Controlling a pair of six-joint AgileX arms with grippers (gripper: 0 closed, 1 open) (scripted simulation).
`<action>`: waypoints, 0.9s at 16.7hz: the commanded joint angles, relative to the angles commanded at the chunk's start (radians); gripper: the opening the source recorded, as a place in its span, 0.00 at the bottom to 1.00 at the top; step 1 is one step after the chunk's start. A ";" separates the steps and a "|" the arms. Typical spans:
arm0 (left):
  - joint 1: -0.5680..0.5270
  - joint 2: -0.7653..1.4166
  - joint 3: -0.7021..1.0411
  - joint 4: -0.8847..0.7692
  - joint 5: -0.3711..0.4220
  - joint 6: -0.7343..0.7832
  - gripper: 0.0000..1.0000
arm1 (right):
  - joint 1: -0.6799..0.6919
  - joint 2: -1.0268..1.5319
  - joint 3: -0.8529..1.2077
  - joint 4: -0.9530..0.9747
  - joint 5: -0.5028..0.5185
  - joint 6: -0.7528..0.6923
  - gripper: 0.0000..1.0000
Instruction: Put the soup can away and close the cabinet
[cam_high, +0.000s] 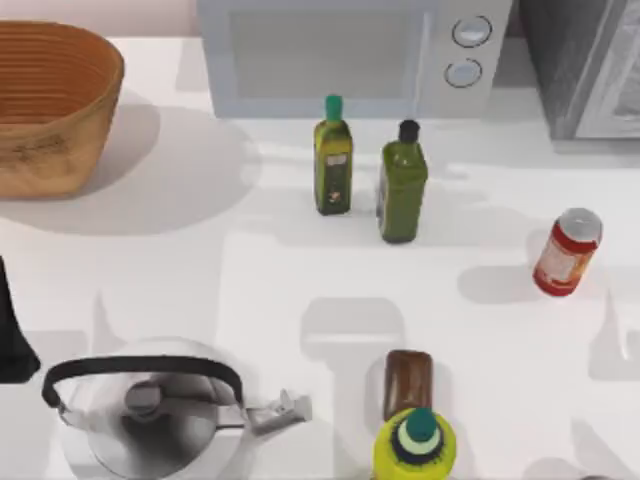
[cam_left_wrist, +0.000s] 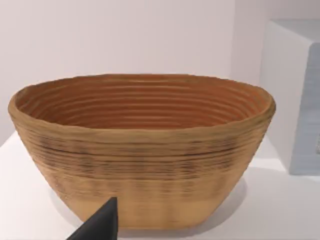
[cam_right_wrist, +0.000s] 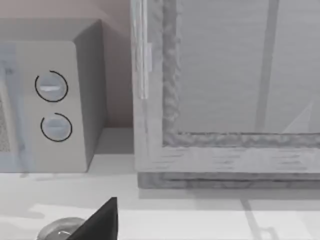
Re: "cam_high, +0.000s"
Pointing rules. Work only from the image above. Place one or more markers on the pale microwave oven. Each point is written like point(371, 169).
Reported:
point(320, 55)

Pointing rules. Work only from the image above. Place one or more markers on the yellow-green bottle with green cap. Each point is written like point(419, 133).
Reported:
point(416, 445)

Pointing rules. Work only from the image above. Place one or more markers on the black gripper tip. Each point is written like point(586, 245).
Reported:
point(12, 340)

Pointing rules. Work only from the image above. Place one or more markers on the red and white can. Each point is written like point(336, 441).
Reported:
point(567, 252)

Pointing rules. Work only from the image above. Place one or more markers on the green bottle with black cap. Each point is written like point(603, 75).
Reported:
point(402, 190)

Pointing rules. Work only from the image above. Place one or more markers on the small microwave knob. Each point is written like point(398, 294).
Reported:
point(463, 73)

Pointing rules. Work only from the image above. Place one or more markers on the large microwave knob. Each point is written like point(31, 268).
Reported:
point(472, 30)

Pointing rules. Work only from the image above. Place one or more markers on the woven wooden basket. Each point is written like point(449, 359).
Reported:
point(47, 110)

